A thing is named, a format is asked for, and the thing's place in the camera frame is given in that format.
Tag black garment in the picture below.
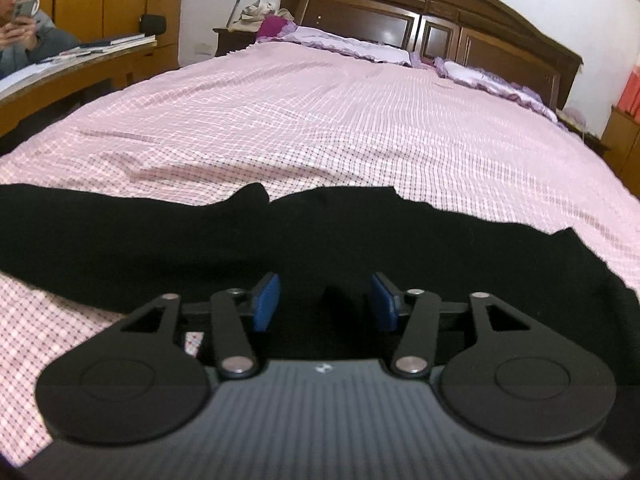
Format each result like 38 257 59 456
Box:
1 183 639 397

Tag right purple ruffled pillow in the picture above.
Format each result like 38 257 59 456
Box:
434 58 559 124

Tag smartphone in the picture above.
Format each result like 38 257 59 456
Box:
12 0 40 22

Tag dark wooden headboard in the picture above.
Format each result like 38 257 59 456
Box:
281 0 582 110

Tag seated person in grey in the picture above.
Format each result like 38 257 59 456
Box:
1 0 79 78

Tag black pouch on desk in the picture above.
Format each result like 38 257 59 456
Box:
139 13 167 36

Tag purple ruffled pillow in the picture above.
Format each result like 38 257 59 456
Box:
256 22 412 66
434 58 559 124

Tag dark wooden nightstand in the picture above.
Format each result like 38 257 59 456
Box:
213 28 256 58

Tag pink checked bed sheet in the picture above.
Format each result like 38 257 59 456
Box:
0 40 640 468

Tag wooden side cabinet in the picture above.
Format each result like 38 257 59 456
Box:
601 105 639 188

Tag books on desk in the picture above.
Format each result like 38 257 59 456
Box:
42 34 156 63

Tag orange pink curtain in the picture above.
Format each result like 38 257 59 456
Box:
616 63 640 122

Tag magenta cloth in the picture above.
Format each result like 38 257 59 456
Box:
256 14 296 41

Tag left purple ruffled pillow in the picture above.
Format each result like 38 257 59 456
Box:
256 22 412 66

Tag beige clothes pile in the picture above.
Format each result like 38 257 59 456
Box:
227 0 294 32

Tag wooden desk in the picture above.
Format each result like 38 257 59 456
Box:
1 42 178 136

